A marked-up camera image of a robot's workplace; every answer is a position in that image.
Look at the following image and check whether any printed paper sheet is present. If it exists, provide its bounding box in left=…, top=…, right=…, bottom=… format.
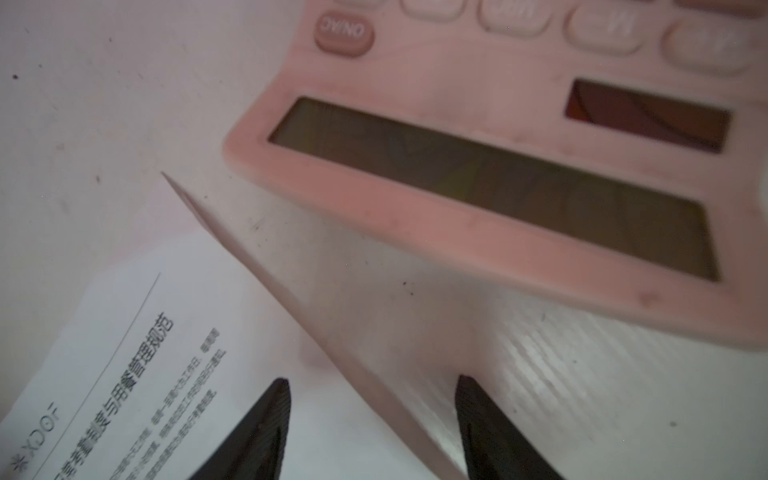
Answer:
left=1, top=178, right=767, bottom=479

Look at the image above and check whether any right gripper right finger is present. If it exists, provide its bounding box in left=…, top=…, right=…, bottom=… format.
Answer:
left=454, top=375, right=563, bottom=480

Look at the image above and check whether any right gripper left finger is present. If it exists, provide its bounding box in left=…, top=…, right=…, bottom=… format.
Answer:
left=190, top=378, right=292, bottom=480

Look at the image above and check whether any white pink calculator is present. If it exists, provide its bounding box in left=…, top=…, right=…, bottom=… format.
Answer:
left=223, top=1, right=767, bottom=349

